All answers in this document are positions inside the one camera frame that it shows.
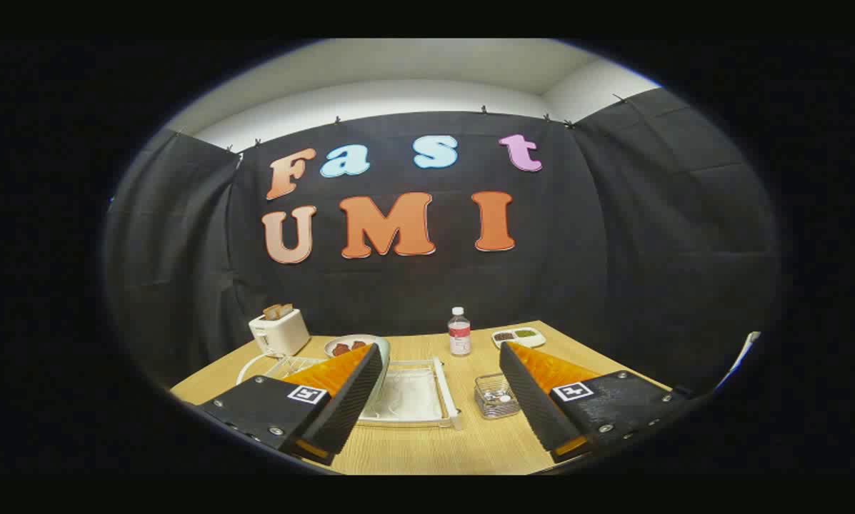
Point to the brown bread slice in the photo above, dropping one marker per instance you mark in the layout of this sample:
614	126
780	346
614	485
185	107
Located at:
277	311

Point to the white toaster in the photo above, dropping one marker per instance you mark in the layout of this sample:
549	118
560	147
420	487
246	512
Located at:
284	334

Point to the clear plastic water bottle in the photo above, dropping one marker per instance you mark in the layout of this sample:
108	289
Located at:
459	339

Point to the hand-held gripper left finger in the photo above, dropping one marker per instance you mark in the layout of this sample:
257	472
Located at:
348	407

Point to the small white food plate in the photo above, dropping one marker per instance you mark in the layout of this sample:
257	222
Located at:
341	339

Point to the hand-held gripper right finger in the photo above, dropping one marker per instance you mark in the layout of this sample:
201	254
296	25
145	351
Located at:
534	407

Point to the white divided snack tray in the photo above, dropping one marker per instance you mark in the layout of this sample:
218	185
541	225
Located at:
536	342

